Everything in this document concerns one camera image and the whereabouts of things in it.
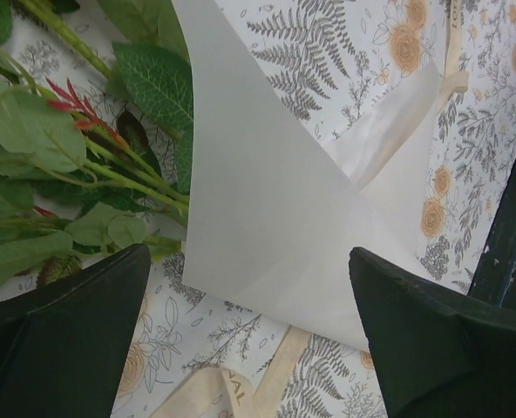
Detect white paper bouquet wrap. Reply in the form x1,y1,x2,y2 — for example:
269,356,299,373
170,0,445,354

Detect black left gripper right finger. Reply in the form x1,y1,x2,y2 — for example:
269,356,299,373
349,247,516,417

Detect cream printed ribbon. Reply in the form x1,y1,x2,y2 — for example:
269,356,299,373
144,0,471,418

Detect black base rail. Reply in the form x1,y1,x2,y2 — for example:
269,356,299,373
468,159,516,311

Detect floral patterned table mat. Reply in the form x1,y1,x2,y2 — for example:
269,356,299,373
0,0,516,418

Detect pink artificial flower bouquet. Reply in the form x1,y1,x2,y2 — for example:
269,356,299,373
0,1,194,288

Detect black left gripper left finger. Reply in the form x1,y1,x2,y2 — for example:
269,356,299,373
0,244,151,417

